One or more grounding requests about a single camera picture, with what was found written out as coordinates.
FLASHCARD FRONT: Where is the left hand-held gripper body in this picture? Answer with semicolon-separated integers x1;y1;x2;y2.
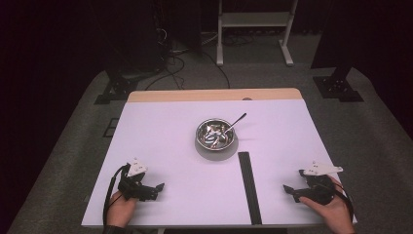
117;158;158;202

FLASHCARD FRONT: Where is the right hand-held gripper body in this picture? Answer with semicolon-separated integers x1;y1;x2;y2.
296;160;344;206

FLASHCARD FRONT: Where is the row of black chopsticks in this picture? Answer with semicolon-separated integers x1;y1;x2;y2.
237;151;263;226

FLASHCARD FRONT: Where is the steel bowl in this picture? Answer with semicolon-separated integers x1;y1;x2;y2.
195;118;236;152

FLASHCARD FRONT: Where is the person's left hand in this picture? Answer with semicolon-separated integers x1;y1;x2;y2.
106;189;139;228

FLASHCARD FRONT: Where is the person's right hand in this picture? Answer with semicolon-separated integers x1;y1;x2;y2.
299;175;357;234

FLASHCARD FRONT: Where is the metal spoon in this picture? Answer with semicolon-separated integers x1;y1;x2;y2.
212;112;247;144

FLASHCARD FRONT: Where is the black stand base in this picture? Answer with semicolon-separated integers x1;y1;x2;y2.
312;64;364;103
94;69;139;105

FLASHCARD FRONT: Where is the dark equipment cabinet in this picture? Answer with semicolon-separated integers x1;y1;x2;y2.
106;0;165;74

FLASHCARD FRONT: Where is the white metal stand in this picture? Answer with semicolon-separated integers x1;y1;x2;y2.
215;0;299;67

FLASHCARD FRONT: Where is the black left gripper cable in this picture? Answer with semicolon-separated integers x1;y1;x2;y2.
102;164;131;228

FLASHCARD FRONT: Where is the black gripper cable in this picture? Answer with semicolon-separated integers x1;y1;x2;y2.
102;164;131;228
327;179;355;217

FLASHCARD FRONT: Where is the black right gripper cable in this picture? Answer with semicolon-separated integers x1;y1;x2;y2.
327;179;355;217

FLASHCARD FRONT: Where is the black floor cable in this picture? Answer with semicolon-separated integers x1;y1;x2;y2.
144;53;186;92
202;51;232;90

